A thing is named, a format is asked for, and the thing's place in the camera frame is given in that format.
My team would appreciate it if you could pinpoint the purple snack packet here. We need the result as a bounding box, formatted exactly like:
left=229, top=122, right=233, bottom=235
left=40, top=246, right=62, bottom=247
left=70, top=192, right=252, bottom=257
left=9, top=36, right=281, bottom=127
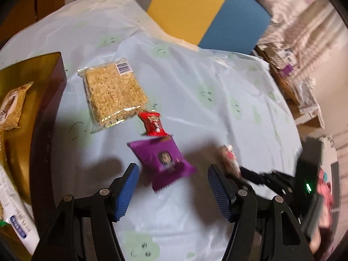
left=128, top=136, right=196, bottom=192

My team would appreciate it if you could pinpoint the dark brown gift box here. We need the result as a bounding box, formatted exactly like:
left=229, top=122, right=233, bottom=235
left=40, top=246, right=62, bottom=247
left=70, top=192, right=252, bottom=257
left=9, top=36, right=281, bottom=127
left=0, top=51, right=68, bottom=261

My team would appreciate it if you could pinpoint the wooden side table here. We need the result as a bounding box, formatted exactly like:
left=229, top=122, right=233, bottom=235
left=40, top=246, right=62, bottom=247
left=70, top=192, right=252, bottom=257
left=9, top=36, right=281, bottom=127
left=254, top=46, right=325, bottom=130

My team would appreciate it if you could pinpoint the beige patterned bedsheet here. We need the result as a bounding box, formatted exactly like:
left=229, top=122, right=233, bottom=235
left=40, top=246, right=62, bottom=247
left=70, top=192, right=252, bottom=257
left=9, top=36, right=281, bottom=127
left=257, top=0, right=347, bottom=69

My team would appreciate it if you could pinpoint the pink rose candy packet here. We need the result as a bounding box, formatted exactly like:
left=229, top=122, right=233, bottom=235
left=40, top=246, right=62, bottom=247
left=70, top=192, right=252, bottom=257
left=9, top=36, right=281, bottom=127
left=219, top=145, right=241, bottom=178

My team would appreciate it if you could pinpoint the purple small box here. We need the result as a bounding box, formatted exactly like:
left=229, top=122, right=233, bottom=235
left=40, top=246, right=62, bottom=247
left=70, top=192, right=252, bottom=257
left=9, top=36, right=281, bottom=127
left=278, top=64, right=293, bottom=78

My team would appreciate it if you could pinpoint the red patterned candy packet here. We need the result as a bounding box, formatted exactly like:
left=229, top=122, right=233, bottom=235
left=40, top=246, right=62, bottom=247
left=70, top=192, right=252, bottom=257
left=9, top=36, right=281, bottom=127
left=137, top=111, right=169, bottom=137

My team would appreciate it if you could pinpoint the white and blue sachet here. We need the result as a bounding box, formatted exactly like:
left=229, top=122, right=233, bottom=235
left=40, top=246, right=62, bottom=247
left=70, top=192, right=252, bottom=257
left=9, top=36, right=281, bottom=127
left=1, top=164, right=40, bottom=256

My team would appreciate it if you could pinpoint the brown bread snack packet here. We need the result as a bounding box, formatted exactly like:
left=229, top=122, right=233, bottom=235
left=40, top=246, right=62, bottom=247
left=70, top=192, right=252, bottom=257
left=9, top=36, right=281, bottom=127
left=1, top=81, right=34, bottom=130

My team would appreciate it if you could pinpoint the person's hand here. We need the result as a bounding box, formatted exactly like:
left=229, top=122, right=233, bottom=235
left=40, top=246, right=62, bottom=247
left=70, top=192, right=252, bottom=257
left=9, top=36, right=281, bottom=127
left=309, top=169, right=334, bottom=260

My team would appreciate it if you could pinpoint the white tablecloth with green clouds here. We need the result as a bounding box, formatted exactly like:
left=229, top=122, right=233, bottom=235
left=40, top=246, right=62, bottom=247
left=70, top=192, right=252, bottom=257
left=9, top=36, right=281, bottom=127
left=1, top=0, right=301, bottom=260

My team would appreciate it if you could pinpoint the yellow and blue chair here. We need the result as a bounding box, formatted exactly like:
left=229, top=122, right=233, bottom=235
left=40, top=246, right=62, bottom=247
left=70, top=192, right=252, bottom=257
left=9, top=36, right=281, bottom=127
left=147, top=0, right=271, bottom=54

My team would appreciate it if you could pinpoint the clear packed rice cracker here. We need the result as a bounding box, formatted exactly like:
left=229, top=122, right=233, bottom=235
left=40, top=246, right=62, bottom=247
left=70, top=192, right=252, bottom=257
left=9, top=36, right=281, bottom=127
left=78, top=58, right=148, bottom=133

